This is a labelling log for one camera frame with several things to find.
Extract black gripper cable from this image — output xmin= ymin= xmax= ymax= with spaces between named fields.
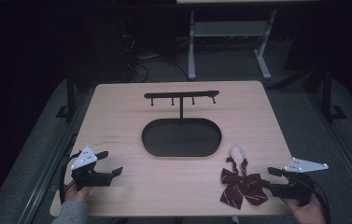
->
xmin=58 ymin=150 xmax=83 ymax=205
xmin=307 ymin=177 xmax=332 ymax=224

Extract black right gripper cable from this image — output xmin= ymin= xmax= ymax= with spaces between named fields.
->
xmin=307 ymin=177 xmax=332 ymax=224

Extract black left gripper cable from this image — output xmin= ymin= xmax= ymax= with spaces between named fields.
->
xmin=58 ymin=150 xmax=83 ymax=205

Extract red striped bow tie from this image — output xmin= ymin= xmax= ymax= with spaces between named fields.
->
xmin=219 ymin=143 xmax=270 ymax=210

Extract black hook stand with tray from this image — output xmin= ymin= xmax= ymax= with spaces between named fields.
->
xmin=141 ymin=90 xmax=223 ymax=158

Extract person's right hand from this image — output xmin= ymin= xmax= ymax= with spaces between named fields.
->
xmin=280 ymin=196 xmax=327 ymax=224

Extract black cables on floor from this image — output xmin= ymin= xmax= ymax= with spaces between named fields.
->
xmin=119 ymin=29 xmax=190 ymax=84

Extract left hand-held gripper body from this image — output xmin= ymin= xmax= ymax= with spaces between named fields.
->
xmin=70 ymin=145 xmax=116 ymax=191

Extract black metal stand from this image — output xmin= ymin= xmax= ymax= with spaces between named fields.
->
xmin=319 ymin=63 xmax=347 ymax=122
xmin=55 ymin=66 xmax=78 ymax=120

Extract person's left hand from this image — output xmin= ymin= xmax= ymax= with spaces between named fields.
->
xmin=63 ymin=181 xmax=92 ymax=203

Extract grey metal rail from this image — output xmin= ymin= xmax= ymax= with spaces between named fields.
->
xmin=16 ymin=91 xmax=88 ymax=224
xmin=308 ymin=91 xmax=352 ymax=203

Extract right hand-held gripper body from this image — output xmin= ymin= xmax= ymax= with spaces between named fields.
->
xmin=269 ymin=157 xmax=330 ymax=207

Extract grey metal desk frame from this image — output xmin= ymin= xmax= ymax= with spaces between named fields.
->
xmin=187 ymin=8 xmax=278 ymax=81

